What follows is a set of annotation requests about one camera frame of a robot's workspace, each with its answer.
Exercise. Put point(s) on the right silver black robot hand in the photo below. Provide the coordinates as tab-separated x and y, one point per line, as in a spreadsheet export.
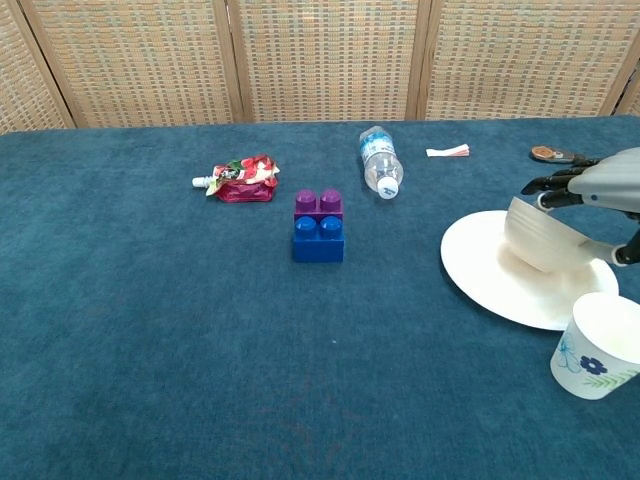
607	180

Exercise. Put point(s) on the cream bowl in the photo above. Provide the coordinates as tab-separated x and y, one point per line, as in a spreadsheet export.
540	240

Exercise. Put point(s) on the flower print paper cup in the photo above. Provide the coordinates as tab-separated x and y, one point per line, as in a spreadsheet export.
595	345

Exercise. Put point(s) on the white round plate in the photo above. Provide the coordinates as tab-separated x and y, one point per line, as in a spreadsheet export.
480	280

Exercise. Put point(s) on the white paper sachet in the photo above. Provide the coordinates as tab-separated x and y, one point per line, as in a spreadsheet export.
447	151

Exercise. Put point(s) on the clear plastic water bottle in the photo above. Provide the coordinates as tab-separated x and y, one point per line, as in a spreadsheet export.
380	160

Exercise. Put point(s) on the purple toy building block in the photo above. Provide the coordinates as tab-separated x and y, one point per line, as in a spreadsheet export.
317	200

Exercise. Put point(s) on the blue toy building block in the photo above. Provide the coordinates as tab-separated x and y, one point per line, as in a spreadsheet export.
317	247

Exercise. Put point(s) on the red juice pouch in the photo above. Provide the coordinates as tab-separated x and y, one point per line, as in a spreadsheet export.
245	182

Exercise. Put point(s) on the blue table cloth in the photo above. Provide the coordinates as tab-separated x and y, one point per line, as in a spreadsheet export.
150	325

